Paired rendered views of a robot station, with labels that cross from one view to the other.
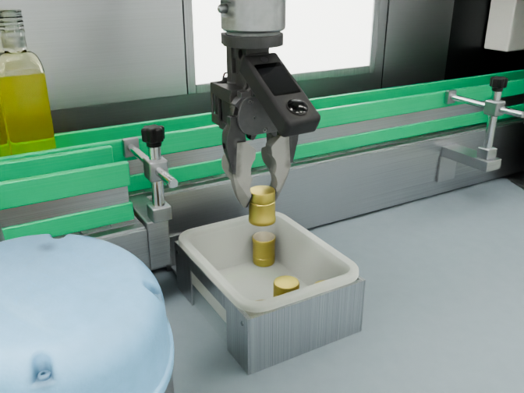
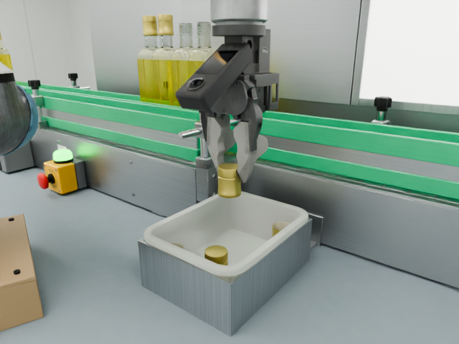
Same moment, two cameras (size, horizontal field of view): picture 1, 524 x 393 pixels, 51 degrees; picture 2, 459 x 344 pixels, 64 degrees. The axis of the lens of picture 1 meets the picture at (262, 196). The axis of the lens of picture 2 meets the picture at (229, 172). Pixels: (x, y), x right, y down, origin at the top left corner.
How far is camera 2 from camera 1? 0.66 m
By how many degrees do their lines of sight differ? 63
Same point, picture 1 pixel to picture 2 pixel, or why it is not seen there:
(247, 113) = not seen: hidden behind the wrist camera
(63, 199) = (167, 132)
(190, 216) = (267, 189)
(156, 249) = (199, 188)
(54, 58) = not seen: hidden behind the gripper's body
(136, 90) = (309, 93)
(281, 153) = (241, 138)
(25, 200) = (151, 125)
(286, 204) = (357, 223)
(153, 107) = (328, 112)
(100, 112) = (291, 106)
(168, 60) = (337, 73)
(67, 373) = not seen: outside the picture
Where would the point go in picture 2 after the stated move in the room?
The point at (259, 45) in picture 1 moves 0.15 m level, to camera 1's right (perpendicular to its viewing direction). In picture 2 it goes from (216, 32) to (272, 27)
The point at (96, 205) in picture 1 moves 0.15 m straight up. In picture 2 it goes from (180, 143) to (177, 63)
